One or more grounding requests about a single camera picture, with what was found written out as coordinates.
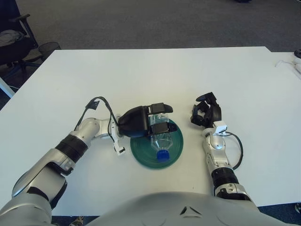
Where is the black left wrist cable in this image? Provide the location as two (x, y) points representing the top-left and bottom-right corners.
(74, 96), (118, 139)

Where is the black mesh wastebasket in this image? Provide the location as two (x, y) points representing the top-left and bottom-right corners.
(38, 41), (62, 62)

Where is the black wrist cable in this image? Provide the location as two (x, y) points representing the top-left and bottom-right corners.
(224, 131), (243, 170)
(74, 96), (118, 139)

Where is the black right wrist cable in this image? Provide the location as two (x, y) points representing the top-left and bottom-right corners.
(224, 131), (243, 170)

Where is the black office chair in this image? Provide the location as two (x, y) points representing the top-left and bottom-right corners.
(0, 14), (42, 76)

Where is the thin white cable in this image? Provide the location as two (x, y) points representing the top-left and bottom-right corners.
(275, 60), (294, 68)

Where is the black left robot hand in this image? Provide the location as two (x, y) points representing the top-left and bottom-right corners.
(117, 102), (178, 139)

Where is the clear bottle with blue cap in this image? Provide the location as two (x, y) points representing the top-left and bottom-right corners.
(147, 114), (174, 162)

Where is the silver robot torso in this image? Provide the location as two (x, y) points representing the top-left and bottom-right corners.
(87, 192), (292, 226)

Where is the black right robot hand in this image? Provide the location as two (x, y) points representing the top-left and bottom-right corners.
(190, 92), (222, 129)

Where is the green round plate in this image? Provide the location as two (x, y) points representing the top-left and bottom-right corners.
(129, 119), (185, 170)

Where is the white table leg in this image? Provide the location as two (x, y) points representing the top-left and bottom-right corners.
(0, 76), (16, 98)

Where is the grey cloth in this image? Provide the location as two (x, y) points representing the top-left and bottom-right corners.
(0, 30), (24, 47)

